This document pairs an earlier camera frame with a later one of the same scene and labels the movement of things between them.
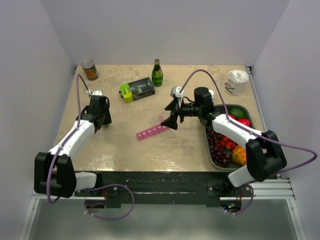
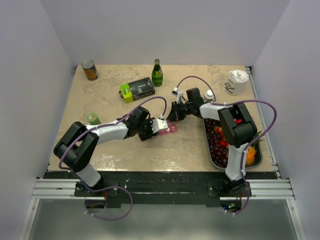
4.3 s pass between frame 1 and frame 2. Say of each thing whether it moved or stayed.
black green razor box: stayed
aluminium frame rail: stayed
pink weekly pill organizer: moved
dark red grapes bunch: stayed
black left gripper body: moved
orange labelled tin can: stayed
